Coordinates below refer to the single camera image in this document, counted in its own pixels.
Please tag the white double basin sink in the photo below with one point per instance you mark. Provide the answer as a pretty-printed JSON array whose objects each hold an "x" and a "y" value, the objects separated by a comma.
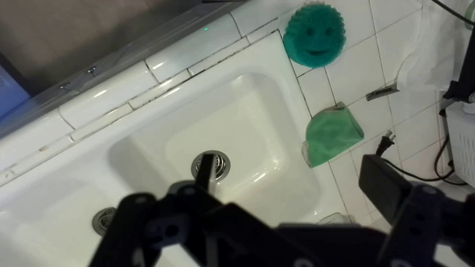
[{"x": 246, "y": 113}]

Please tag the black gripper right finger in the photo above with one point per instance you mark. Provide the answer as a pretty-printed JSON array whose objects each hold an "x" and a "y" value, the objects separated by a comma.
[{"x": 430, "y": 227}]

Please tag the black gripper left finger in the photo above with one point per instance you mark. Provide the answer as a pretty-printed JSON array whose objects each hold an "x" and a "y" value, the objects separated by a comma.
[{"x": 148, "y": 231}]

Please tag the metal sink drain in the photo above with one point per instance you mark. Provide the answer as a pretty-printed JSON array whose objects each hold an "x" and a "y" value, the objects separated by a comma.
[
  {"x": 223, "y": 164},
  {"x": 102, "y": 219}
]

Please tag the small dark metal piece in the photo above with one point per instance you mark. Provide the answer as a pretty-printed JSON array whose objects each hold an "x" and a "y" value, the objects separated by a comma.
[{"x": 380, "y": 92}]

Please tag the white toaster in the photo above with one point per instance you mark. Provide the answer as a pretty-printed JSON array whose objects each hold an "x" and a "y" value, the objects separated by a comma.
[{"x": 465, "y": 142}]

